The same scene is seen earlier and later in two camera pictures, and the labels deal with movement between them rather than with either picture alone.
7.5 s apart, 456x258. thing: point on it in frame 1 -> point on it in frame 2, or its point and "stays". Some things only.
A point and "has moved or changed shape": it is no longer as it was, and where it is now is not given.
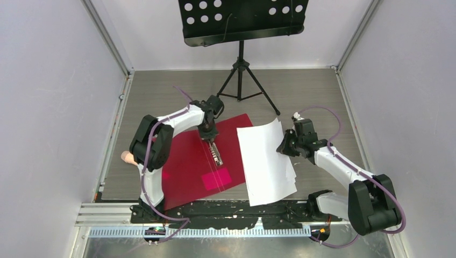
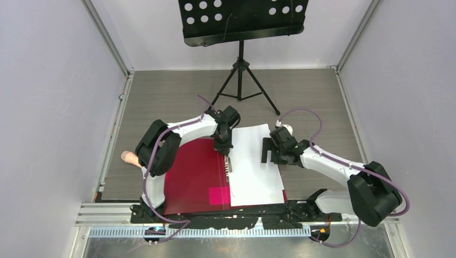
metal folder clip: [215, 152] -> [228, 167]
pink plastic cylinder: [128, 157] stays
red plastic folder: [191, 172] has moved or changed shape
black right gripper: [284, 148] -> [268, 144]
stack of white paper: [269, 174] has moved or changed shape
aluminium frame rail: [139, 232] stays
